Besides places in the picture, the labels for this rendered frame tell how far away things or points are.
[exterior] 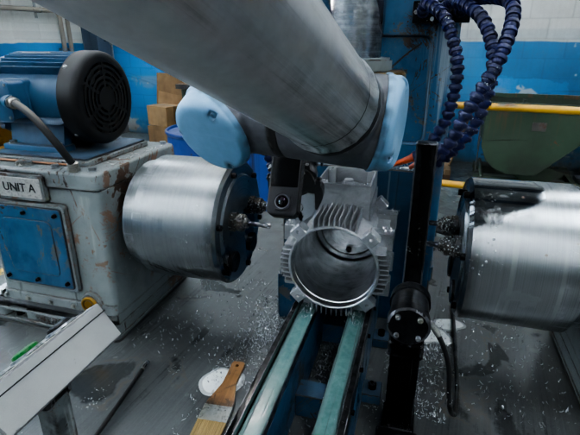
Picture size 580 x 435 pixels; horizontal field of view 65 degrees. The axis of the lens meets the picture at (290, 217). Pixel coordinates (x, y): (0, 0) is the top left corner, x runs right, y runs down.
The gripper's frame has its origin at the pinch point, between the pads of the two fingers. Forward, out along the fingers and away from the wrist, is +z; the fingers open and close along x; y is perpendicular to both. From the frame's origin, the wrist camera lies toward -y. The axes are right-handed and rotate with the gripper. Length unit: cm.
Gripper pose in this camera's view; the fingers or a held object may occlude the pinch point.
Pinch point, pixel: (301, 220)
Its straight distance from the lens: 79.5
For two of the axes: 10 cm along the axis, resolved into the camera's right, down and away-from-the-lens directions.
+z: 1.4, 6.3, 7.6
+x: -9.6, -1.0, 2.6
